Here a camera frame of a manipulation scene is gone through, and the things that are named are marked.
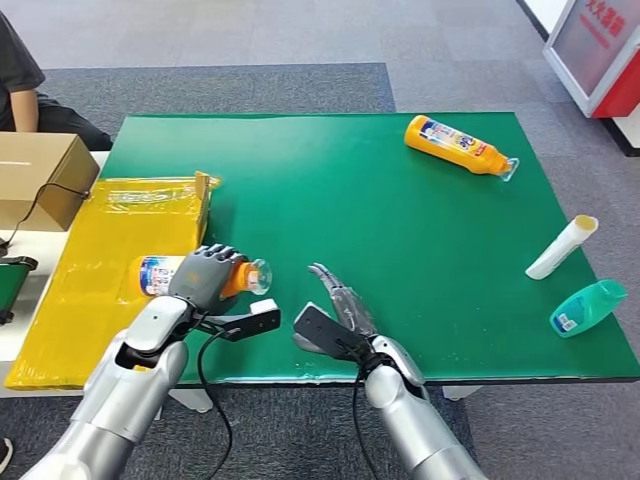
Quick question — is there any red and white sign board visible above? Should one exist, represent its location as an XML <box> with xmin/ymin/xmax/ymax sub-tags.
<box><xmin>542</xmin><ymin>0</ymin><xmax>640</xmax><ymax>121</ymax></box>

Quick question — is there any green bin with black rim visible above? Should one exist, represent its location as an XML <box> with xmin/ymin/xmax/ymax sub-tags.
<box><xmin>0</xmin><ymin>256</ymin><xmax>39</xmax><ymax>327</ymax></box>

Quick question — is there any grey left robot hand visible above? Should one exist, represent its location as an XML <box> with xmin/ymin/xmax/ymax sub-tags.
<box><xmin>168</xmin><ymin>243</ymin><xmax>249</xmax><ymax>316</ymax></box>

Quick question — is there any person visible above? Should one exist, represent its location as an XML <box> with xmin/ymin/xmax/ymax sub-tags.
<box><xmin>0</xmin><ymin>9</ymin><xmax>114</xmax><ymax>152</ymax></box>

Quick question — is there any white side table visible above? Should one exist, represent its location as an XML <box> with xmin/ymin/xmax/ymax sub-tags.
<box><xmin>0</xmin><ymin>150</ymin><xmax>111</xmax><ymax>400</ymax></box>

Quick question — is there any green table mat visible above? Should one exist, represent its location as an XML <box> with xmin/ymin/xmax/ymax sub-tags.
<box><xmin>100</xmin><ymin>112</ymin><xmax>640</xmax><ymax>387</ymax></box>

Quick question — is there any teal plastic bottle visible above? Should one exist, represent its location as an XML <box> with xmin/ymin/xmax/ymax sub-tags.
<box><xmin>549</xmin><ymin>278</ymin><xmax>629</xmax><ymax>340</ymax></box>

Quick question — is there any white table leg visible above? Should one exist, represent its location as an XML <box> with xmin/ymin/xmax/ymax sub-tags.
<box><xmin>167</xmin><ymin>388</ymin><xmax>214</xmax><ymax>415</ymax></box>
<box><xmin>442</xmin><ymin>386</ymin><xmax>484</xmax><ymax>403</ymax></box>

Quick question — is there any black right camera bracket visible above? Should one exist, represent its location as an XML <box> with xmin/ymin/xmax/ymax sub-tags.
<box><xmin>293</xmin><ymin>302</ymin><xmax>371</xmax><ymax>364</ymax></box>

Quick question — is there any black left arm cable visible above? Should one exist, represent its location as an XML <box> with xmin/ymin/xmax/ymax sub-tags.
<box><xmin>196</xmin><ymin>327</ymin><xmax>235</xmax><ymax>480</ymax></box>

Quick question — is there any orange detergent bottle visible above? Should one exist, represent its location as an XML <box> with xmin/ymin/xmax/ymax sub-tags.
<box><xmin>128</xmin><ymin>254</ymin><xmax>273</xmax><ymax>301</ymax></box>
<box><xmin>404</xmin><ymin>114</ymin><xmax>520</xmax><ymax>183</ymax></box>

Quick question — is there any black camera bracket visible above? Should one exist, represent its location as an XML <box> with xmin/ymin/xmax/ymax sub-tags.
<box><xmin>293</xmin><ymin>302</ymin><xmax>371</xmax><ymax>364</ymax></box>
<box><xmin>197</xmin><ymin>307</ymin><xmax>282</xmax><ymax>344</ymax></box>

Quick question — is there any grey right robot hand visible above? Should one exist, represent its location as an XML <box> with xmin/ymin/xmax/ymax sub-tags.
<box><xmin>308</xmin><ymin>263</ymin><xmax>379</xmax><ymax>340</ymax></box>

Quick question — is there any yellow taped flat box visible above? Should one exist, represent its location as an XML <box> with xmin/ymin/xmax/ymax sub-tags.
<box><xmin>4</xmin><ymin>170</ymin><xmax>222</xmax><ymax>391</ymax></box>

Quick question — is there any thin black cable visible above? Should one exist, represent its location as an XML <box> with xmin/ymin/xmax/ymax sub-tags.
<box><xmin>0</xmin><ymin>182</ymin><xmax>92</xmax><ymax>258</ymax></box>

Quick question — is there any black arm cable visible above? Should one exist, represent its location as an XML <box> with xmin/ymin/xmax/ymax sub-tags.
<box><xmin>196</xmin><ymin>327</ymin><xmax>235</xmax><ymax>480</ymax></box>
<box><xmin>351</xmin><ymin>360</ymin><xmax>383</xmax><ymax>480</ymax></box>

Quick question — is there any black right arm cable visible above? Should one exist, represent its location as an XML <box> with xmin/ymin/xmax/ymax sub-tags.
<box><xmin>351</xmin><ymin>360</ymin><xmax>383</xmax><ymax>480</ymax></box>

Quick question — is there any brown cardboard box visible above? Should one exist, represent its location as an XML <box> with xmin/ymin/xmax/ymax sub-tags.
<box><xmin>0</xmin><ymin>132</ymin><xmax>100</xmax><ymax>233</ymax></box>

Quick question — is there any white tube bottle yellow cap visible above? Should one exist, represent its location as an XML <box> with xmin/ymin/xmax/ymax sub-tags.
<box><xmin>525</xmin><ymin>213</ymin><xmax>599</xmax><ymax>282</ymax></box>

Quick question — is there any black left camera bracket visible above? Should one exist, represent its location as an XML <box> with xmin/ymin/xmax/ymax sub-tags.
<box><xmin>197</xmin><ymin>307</ymin><xmax>282</xmax><ymax>344</ymax></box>

